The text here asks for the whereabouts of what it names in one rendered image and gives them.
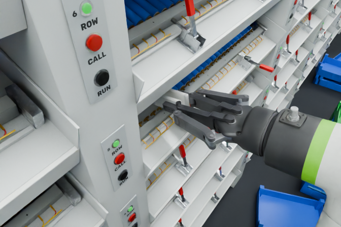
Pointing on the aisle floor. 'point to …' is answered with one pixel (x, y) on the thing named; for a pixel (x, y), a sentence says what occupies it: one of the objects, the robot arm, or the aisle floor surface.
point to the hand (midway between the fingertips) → (170, 99)
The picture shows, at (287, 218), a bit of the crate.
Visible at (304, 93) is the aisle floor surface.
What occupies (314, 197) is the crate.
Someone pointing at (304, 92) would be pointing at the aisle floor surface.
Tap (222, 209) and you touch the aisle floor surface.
